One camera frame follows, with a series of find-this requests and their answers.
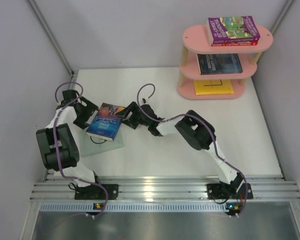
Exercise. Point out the blue Jane Eyre book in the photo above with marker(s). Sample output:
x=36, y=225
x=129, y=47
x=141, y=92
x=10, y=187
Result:
x=105, y=124

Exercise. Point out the purple 117-Storey Treehouse book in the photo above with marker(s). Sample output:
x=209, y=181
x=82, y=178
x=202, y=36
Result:
x=233, y=29

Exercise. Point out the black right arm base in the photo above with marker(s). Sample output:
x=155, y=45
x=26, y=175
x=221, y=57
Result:
x=236, y=189

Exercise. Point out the aluminium mounting rail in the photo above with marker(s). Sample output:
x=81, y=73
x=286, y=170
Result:
x=144, y=187

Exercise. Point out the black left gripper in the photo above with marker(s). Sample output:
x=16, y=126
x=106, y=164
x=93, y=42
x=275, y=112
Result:
x=90, y=108

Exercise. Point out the perforated grey cable duct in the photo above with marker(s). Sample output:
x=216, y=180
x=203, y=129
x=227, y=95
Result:
x=140, y=207

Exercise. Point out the grey-green flat file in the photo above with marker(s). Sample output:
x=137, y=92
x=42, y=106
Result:
x=90, y=146

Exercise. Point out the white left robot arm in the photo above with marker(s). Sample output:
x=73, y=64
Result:
x=59, y=141

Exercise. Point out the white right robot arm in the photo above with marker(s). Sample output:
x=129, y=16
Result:
x=196, y=131

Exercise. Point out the pink three-tier shelf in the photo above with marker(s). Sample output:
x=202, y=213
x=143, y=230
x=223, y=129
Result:
x=196, y=41

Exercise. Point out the yellow hangman book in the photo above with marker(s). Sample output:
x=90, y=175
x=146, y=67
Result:
x=213, y=87

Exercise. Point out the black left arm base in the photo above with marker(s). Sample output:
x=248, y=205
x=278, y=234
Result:
x=93, y=192

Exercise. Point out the dark blue Nineteen Eighty-Four book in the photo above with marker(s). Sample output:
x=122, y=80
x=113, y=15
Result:
x=214, y=64

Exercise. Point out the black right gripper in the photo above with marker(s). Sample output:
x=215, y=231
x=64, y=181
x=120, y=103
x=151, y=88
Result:
x=126, y=113

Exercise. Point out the red 13-Storey Treehouse book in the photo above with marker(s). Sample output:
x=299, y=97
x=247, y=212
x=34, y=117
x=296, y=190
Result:
x=240, y=43

